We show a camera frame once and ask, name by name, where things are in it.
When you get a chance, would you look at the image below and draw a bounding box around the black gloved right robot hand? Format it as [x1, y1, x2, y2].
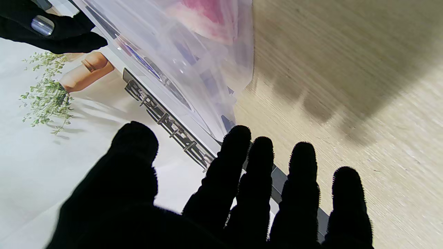
[0, 0, 108, 55]

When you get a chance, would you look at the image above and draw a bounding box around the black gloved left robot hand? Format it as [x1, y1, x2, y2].
[45, 121, 374, 249]

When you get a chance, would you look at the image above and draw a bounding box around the clear container with blue clips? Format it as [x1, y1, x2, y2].
[71, 0, 255, 142]

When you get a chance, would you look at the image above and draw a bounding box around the pink bacon slice stack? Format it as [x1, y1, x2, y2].
[166, 0, 239, 45]

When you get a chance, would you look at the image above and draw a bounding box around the printed kitchen backdrop cloth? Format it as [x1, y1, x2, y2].
[0, 0, 329, 242]

